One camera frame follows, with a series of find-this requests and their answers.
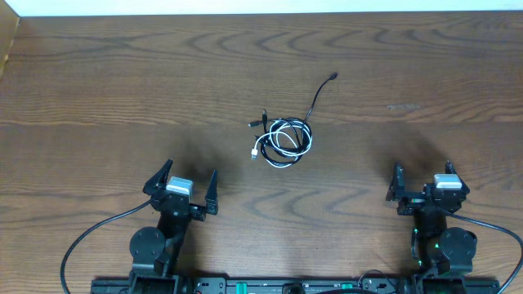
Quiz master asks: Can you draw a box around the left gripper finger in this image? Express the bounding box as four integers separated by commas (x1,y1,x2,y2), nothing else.
205,170,218,215
142,159,173,194

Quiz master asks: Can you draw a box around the long black usb cable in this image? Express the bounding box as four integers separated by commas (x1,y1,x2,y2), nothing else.
259,72,339,167

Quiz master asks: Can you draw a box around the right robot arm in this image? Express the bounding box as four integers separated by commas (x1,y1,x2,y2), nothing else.
386,162,477,293

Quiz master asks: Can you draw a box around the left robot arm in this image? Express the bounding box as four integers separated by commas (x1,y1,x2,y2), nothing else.
129,159,218,293

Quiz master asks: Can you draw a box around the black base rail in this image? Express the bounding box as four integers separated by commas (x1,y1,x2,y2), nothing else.
89,275,500,294

